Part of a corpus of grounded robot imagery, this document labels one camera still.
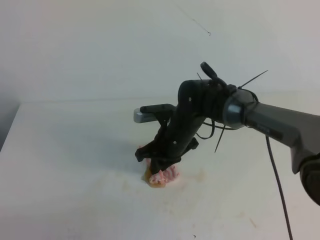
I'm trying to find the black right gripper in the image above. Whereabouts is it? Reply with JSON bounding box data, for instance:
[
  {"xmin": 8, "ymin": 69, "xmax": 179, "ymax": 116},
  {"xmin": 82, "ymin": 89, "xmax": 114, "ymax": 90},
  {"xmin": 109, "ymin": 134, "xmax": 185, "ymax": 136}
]
[{"xmin": 134, "ymin": 80, "xmax": 227, "ymax": 175}]

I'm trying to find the pink white striped rag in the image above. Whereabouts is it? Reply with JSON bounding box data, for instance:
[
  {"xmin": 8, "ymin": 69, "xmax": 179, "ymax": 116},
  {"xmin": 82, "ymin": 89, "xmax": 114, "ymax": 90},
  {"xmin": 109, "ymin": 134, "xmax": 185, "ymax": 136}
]
[{"xmin": 142, "ymin": 158, "xmax": 180, "ymax": 188}]

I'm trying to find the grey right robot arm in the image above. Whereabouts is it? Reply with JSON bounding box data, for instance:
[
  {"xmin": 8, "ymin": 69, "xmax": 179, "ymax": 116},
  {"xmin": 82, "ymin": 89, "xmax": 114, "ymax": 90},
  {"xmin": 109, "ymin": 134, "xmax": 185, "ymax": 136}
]
[{"xmin": 135, "ymin": 80, "xmax": 320, "ymax": 203}]

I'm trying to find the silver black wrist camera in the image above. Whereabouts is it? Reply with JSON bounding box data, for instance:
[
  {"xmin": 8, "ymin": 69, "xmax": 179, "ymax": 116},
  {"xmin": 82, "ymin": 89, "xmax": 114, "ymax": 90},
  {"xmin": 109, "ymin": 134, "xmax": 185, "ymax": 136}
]
[{"xmin": 133, "ymin": 103, "xmax": 176, "ymax": 124}]

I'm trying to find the black cable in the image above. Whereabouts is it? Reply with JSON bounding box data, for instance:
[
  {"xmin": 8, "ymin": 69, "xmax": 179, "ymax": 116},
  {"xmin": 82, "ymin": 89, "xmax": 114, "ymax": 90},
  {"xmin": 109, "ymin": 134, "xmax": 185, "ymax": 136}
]
[{"xmin": 265, "ymin": 136, "xmax": 294, "ymax": 240}]

